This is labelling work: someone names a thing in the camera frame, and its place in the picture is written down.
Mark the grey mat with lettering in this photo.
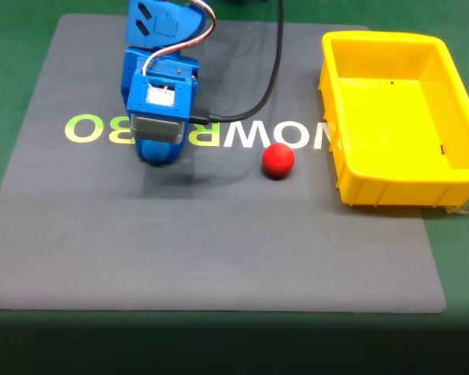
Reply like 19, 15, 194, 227
0, 13, 447, 314

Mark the grey camera box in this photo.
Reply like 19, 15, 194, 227
129, 113, 188, 145

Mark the red ball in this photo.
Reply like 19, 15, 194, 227
261, 142, 297, 180

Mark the yellow plastic bin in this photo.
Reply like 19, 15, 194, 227
317, 30, 469, 209

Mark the white and red servo cable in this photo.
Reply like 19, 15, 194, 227
141, 0, 217, 78

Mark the black camera cable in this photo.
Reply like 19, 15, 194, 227
188, 0, 286, 127

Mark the clear plastic wrap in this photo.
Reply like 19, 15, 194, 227
442, 196, 469, 216

